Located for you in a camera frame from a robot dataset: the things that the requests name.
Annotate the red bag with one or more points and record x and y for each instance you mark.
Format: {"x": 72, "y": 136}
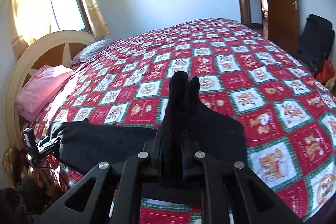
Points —
{"x": 325, "y": 71}

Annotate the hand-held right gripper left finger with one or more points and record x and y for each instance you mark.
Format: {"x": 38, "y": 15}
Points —
{"x": 158, "y": 155}

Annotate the wide yellow curtain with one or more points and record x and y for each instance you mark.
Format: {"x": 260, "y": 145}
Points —
{"x": 29, "y": 3}

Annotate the person's left hand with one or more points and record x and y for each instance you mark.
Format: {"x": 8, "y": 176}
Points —
{"x": 35, "y": 174}

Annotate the cream wooden headboard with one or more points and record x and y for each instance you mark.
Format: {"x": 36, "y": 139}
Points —
{"x": 39, "y": 43}

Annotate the black pants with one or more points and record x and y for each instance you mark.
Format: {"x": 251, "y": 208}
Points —
{"x": 105, "y": 142}

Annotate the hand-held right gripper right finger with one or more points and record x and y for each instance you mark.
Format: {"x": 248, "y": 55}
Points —
{"x": 185, "y": 161}

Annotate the striped pillow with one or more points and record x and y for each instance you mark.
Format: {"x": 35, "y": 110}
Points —
{"x": 90, "y": 52}

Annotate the red checked printed quilt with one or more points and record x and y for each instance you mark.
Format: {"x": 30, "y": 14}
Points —
{"x": 236, "y": 69}

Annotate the person's left forearm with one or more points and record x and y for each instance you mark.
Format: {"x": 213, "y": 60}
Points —
{"x": 31, "y": 197}

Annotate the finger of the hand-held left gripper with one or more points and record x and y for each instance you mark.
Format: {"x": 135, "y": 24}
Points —
{"x": 48, "y": 144}

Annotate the black folding chair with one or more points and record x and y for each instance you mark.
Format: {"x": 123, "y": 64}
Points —
{"x": 315, "y": 43}

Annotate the folded pink blanket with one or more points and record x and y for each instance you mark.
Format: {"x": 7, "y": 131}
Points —
{"x": 39, "y": 90}

